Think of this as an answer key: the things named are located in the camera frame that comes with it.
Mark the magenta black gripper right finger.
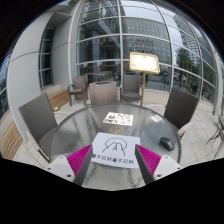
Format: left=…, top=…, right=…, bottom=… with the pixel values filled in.
left=134, top=144, right=183, bottom=186

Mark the colourful menu card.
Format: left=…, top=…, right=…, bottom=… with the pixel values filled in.
left=103, top=112, right=134, bottom=126

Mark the grey wicker chair far left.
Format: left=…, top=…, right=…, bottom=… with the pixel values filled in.
left=67, top=75, right=88, bottom=104

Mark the grey wicker chair right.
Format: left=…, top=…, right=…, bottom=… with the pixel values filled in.
left=164, top=88, right=199, bottom=137

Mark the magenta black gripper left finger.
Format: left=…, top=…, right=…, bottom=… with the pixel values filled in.
left=46, top=143, right=94, bottom=187

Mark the round glass table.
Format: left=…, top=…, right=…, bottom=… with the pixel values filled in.
left=50, top=104, right=181, bottom=190

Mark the grey wicker chair far centre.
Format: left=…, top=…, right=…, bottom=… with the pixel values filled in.
left=120, top=74, right=141, bottom=102

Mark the grey wicker chair behind table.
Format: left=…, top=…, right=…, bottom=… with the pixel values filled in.
left=89, top=81, right=118, bottom=105

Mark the small white card on table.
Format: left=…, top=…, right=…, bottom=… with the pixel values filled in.
left=151, top=115, right=163, bottom=122

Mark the black computer mouse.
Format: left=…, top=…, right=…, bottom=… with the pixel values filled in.
left=160, top=137, right=174, bottom=151

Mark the white paper with mouse outline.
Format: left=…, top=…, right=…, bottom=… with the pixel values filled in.
left=92, top=132, right=140, bottom=168

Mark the gold menu stand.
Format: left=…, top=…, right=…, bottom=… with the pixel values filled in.
left=128, top=51, right=161, bottom=107

